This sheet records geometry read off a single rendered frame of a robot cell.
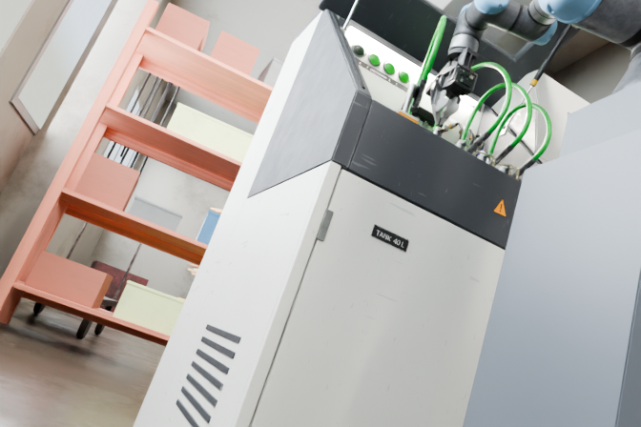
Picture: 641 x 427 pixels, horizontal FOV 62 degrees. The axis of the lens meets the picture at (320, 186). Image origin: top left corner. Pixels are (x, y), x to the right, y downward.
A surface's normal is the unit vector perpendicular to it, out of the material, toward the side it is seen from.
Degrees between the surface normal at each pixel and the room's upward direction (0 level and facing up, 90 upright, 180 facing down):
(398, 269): 90
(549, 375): 90
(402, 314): 90
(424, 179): 90
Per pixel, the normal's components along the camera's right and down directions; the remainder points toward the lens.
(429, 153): 0.40, -0.14
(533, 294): -0.90, -0.39
